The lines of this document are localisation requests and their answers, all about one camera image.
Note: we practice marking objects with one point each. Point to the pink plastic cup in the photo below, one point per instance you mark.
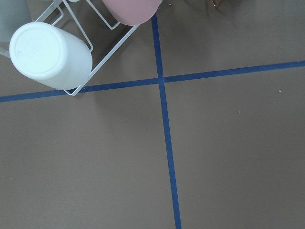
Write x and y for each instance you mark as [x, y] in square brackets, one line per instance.
[132, 12]

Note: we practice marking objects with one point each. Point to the white plastic cup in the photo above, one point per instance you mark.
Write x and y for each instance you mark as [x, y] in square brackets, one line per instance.
[50, 56]

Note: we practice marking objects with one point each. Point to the grey plastic cup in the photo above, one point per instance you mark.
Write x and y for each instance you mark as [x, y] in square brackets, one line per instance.
[13, 14]

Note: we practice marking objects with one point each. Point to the white wire cup rack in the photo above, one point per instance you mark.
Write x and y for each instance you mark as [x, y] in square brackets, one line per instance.
[107, 44]

